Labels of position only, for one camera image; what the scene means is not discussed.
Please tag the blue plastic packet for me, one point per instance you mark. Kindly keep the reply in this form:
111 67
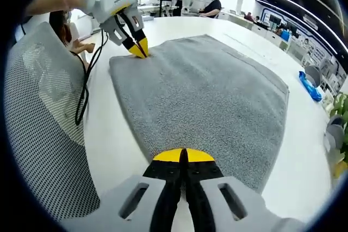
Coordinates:
310 86

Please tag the white cabinet row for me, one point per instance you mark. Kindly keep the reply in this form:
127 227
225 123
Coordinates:
258 29

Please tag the grey plastic part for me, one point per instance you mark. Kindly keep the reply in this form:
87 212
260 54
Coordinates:
314 74
334 134

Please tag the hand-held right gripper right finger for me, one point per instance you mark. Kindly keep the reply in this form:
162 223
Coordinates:
244 210

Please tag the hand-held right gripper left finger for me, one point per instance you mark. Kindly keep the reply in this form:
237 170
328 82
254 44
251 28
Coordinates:
114 210

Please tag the grey towel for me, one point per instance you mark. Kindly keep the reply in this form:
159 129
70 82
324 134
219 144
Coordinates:
204 93

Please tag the grey mesh office chair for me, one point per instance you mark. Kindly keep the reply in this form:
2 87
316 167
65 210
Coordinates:
40 112

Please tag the blue storage box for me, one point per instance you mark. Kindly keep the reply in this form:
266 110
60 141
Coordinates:
285 34

